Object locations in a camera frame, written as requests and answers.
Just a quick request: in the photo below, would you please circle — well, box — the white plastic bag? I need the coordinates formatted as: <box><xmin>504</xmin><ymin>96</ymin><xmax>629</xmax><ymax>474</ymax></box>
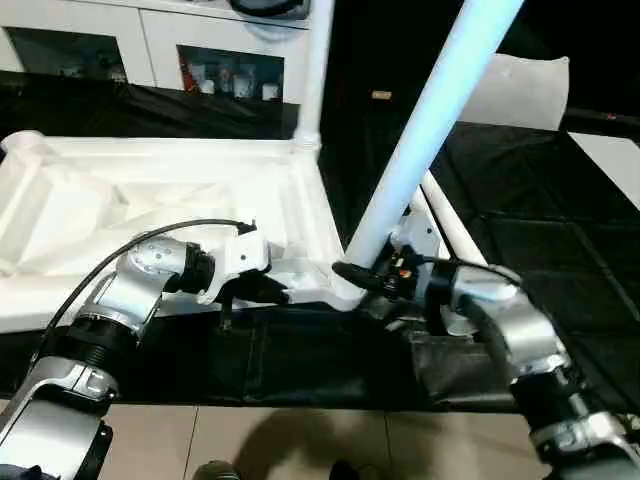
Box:
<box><xmin>458</xmin><ymin>52</ymin><xmax>572</xmax><ymax>132</ymax></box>

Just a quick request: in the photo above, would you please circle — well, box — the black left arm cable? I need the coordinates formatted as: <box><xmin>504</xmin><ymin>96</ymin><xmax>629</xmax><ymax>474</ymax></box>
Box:
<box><xmin>28</xmin><ymin>217</ymin><xmax>257</xmax><ymax>373</ymax></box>

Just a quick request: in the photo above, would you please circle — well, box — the flat white board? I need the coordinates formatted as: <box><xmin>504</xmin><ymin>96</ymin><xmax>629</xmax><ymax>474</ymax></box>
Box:
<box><xmin>567</xmin><ymin>130</ymin><xmax>640</xmax><ymax>213</ymax></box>

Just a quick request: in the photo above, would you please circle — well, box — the dark round object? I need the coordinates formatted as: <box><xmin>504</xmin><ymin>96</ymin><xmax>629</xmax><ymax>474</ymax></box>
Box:
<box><xmin>228</xmin><ymin>0</ymin><xmax>312</xmax><ymax>19</ymax></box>

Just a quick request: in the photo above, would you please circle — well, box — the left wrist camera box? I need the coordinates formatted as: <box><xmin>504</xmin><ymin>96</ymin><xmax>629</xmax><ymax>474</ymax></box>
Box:
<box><xmin>198</xmin><ymin>234</ymin><xmax>274</xmax><ymax>307</ymax></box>

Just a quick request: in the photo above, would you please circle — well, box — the black work mat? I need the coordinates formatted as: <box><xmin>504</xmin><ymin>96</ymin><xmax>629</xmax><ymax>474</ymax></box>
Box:
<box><xmin>0</xmin><ymin>72</ymin><xmax>640</xmax><ymax>413</ymax></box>

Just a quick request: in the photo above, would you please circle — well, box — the white cabinet with glass doors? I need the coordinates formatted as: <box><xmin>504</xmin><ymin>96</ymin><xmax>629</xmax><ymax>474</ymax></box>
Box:
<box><xmin>0</xmin><ymin>0</ymin><xmax>312</xmax><ymax>107</ymax></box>

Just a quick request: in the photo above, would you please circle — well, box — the white plastic table top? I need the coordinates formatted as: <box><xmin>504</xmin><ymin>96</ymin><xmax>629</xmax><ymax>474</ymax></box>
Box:
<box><xmin>0</xmin><ymin>130</ymin><xmax>368</xmax><ymax>336</ymax></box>

